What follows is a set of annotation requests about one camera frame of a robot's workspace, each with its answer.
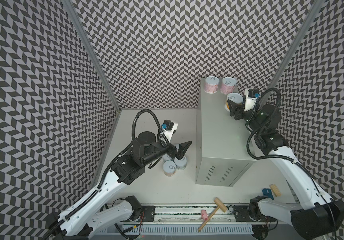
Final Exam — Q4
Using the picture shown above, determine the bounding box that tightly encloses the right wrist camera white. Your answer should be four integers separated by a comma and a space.
245, 88, 260, 112

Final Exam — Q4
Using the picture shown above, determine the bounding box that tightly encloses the white vent grille strip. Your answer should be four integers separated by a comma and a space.
93, 224, 254, 236

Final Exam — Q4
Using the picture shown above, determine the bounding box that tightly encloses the small pink toy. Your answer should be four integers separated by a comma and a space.
201, 210, 208, 221

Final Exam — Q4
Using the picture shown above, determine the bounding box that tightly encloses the aluminium rail frame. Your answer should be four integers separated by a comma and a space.
67, 203, 325, 240

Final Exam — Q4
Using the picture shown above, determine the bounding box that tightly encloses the wooden mallet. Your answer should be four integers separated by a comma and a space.
198, 198, 228, 232

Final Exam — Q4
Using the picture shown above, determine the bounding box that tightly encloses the small blue box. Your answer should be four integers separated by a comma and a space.
262, 188, 274, 200

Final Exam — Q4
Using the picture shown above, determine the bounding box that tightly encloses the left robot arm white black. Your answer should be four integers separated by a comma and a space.
42, 109, 192, 240

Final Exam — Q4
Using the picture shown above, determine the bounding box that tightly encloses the small wooden block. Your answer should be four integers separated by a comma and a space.
269, 184, 282, 197

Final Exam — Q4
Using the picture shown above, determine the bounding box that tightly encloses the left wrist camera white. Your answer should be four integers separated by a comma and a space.
161, 120, 178, 144

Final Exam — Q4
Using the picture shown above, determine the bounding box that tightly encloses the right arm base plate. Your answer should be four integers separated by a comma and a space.
228, 205, 277, 223

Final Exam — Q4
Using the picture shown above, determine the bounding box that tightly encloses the can teal label right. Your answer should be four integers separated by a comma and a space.
174, 156, 188, 170

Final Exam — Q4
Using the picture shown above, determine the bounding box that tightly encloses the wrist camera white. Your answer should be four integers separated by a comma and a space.
161, 120, 178, 144
245, 88, 260, 112

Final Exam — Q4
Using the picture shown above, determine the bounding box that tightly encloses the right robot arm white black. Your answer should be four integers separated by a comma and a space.
226, 88, 344, 240

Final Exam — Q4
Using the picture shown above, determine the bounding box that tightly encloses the grey metal cabinet box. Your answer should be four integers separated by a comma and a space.
196, 79, 255, 187

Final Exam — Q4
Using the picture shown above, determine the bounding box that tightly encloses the orange label can front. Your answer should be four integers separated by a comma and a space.
225, 93, 244, 112

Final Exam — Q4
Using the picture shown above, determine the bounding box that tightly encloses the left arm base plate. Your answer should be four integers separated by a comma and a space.
111, 205, 157, 223

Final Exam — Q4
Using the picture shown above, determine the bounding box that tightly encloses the pink label can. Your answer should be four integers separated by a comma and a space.
205, 76, 220, 94
221, 77, 237, 95

